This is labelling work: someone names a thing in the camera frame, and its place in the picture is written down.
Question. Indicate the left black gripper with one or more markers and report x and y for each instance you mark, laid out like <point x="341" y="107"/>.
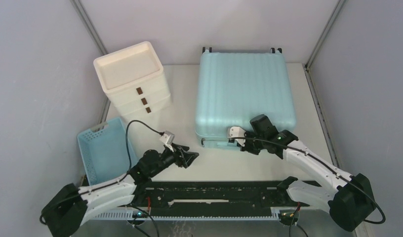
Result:
<point x="186" y="157"/>

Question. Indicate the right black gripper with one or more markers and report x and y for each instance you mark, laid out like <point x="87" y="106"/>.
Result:
<point x="246" y="148"/>

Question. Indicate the light blue hard-shell suitcase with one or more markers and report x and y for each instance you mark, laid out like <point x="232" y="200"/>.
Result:
<point x="234" y="87"/>

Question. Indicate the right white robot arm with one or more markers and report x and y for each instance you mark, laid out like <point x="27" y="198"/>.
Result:
<point x="326" y="176"/>

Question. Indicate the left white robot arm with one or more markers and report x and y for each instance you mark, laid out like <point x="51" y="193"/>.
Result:
<point x="73" y="206"/>

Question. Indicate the light blue perforated plastic basket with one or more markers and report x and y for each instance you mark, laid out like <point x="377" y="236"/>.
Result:
<point x="105" y="153"/>

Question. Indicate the white three-drawer storage cabinet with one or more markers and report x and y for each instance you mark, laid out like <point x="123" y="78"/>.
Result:
<point x="134" y="81"/>

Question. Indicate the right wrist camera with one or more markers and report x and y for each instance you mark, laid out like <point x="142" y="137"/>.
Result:
<point x="236" y="133"/>

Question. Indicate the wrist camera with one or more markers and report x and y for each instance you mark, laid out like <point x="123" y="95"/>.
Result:
<point x="236" y="133"/>
<point x="167" y="140"/>

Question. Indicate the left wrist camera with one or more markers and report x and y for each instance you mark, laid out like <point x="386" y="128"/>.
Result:
<point x="167" y="140"/>

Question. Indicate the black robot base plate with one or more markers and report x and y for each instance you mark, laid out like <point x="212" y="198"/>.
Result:
<point x="233" y="199"/>

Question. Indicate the aluminium frame rails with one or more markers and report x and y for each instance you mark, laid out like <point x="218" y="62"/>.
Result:
<point x="348" y="204"/>

